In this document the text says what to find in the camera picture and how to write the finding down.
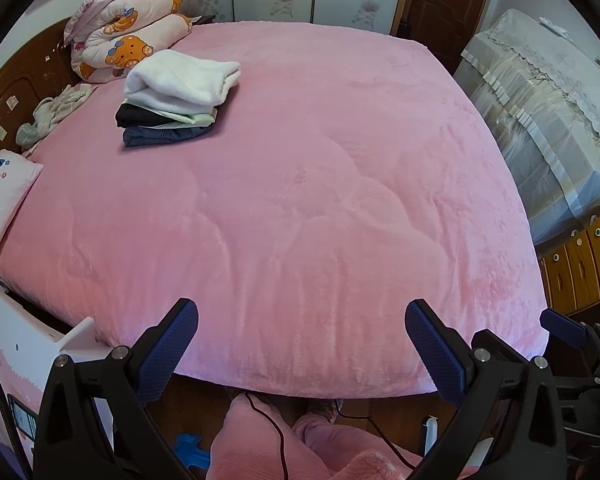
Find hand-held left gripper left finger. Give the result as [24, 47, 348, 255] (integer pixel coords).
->
[34, 298, 200, 480]

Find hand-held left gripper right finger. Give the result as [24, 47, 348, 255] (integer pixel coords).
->
[405, 299, 567, 480]

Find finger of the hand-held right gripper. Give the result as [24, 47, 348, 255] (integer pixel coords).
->
[472, 329, 531, 361]
[540, 308, 600, 361]

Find white fuzzy cardigan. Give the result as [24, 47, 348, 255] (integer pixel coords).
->
[124, 50, 242, 110]

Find wooden drawer cabinet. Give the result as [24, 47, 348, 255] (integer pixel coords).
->
[537, 205, 600, 316]

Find blue plastic object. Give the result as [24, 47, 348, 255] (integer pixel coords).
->
[175, 432, 216, 471]

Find person's pink fleece pants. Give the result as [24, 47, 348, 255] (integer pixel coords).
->
[207, 392, 481, 480]

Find fuzzy pink slipper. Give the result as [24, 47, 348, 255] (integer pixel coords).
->
[307, 399, 342, 426]

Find white pink footboard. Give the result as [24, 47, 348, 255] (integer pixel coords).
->
[0, 260, 146, 480]

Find pink bed blanket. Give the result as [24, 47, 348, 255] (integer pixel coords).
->
[0, 21, 551, 398]

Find folded dark blue garment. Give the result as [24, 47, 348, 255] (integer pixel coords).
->
[122, 125, 215, 148]

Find lace covered furniture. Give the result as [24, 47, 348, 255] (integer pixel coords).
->
[452, 8, 600, 246]

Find small white pink pillow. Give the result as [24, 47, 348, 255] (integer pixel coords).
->
[0, 149, 44, 257]

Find folded light green garment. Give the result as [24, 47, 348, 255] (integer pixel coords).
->
[147, 107, 218, 127]

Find crumpled beige cloth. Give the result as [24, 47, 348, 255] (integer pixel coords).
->
[16, 84, 93, 150]

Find folded bear print quilt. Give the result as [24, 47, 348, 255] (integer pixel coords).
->
[64, 0, 193, 83]

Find brown wooden headboard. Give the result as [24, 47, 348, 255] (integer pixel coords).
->
[0, 17, 81, 171]

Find brown wooden door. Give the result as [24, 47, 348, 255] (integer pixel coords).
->
[402, 0, 498, 73]

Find thin black floor cable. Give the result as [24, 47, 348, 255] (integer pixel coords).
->
[337, 400, 421, 466]

